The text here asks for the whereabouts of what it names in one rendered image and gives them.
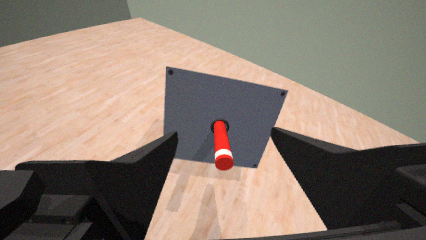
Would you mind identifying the red peg with white band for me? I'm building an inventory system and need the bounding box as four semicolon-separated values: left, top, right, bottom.
214;121;234;171

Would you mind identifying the grey sloped panel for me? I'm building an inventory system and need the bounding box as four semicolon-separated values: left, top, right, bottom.
163;66;288;169

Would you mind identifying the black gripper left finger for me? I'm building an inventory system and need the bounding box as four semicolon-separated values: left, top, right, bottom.
15;131;178;240

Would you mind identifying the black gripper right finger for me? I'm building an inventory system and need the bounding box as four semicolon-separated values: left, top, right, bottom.
270;127;426;230

